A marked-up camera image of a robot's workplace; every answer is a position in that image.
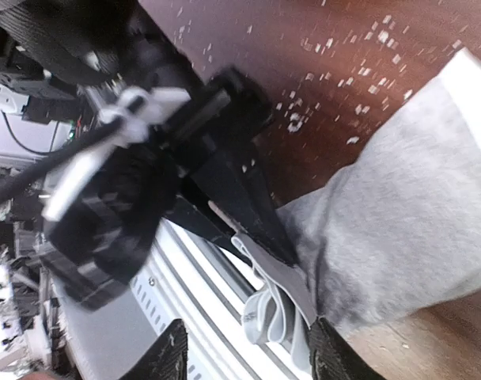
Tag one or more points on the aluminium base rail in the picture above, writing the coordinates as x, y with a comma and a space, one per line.
240, 323

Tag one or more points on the grey boxer briefs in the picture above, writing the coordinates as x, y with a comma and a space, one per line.
399, 229

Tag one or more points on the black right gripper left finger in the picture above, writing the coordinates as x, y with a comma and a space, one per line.
166, 359

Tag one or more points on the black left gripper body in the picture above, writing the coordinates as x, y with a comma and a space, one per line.
156, 123

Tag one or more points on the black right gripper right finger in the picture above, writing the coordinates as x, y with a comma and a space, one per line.
332, 358

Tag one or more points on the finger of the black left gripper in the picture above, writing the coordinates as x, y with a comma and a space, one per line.
229, 193

